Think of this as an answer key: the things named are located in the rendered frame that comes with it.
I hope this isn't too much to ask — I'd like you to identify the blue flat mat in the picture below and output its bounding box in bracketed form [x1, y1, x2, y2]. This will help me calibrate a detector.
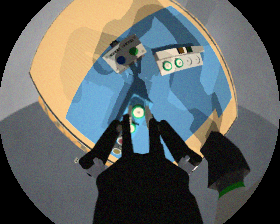
[65, 6, 232, 144]

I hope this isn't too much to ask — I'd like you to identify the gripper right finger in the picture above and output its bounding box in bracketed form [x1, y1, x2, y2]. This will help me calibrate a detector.
[145, 106, 202, 180]

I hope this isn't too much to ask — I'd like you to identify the blue rectangular tube holder block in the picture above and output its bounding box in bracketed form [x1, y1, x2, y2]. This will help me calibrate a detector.
[119, 90, 153, 139]

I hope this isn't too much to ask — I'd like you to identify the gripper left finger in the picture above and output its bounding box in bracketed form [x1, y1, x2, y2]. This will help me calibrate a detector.
[79, 105, 137, 182]

